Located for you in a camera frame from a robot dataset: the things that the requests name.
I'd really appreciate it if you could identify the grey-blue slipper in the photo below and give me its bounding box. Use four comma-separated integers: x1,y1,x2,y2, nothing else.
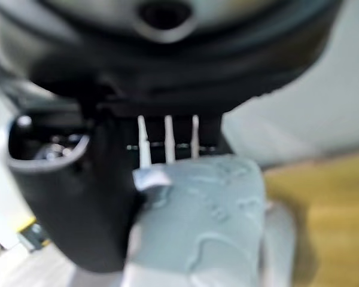
121,155,299,287

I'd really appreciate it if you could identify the yellow and black tag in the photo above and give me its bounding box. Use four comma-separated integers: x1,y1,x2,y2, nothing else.
15,215,50,251

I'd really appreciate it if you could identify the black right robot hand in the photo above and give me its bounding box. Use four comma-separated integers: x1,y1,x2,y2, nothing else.
0,0,346,267

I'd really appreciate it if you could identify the yellow wooden shoe rack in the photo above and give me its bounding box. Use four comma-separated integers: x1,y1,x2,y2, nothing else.
261,158,359,287

